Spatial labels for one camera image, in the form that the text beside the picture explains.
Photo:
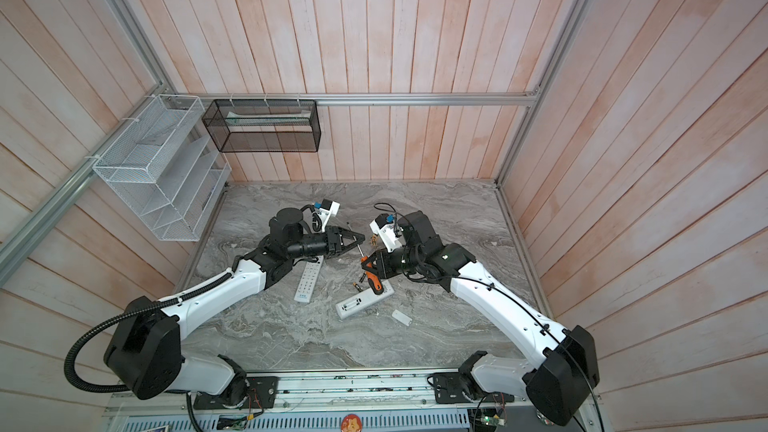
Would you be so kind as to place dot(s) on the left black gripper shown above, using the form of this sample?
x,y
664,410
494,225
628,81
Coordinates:
x,y
333,239

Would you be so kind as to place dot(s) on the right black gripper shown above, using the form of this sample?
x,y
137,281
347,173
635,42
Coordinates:
x,y
383,268

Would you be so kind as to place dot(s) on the white remote control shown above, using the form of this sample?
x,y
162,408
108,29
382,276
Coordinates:
x,y
363,300
308,280

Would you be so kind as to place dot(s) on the white battery cover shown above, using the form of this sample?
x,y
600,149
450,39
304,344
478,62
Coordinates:
x,y
402,318

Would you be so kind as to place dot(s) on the orange handled screwdriver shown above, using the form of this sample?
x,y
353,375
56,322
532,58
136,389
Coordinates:
x,y
370,266

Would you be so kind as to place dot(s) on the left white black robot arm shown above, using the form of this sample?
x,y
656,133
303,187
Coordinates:
x,y
145,352

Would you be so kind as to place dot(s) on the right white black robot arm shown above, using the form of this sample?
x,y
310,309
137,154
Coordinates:
x,y
561,372

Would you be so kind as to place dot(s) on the red round sticker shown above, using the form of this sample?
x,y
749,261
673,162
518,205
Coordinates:
x,y
351,423

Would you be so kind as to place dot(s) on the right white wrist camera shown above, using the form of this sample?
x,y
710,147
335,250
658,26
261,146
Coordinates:
x,y
387,231

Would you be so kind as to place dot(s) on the aluminium front rail frame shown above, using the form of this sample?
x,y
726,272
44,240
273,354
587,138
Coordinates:
x,y
397,399

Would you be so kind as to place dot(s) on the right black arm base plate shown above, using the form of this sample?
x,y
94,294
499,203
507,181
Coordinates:
x,y
457,388

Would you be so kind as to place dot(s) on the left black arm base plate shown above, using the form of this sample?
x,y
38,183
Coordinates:
x,y
257,392

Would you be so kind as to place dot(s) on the black wire mesh basket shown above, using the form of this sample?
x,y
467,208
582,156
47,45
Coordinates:
x,y
263,125

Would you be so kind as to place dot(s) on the horizontal aluminium wall rail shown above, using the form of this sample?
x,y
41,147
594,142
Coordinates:
x,y
389,99

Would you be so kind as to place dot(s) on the white wire mesh shelf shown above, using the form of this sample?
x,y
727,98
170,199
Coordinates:
x,y
166,172

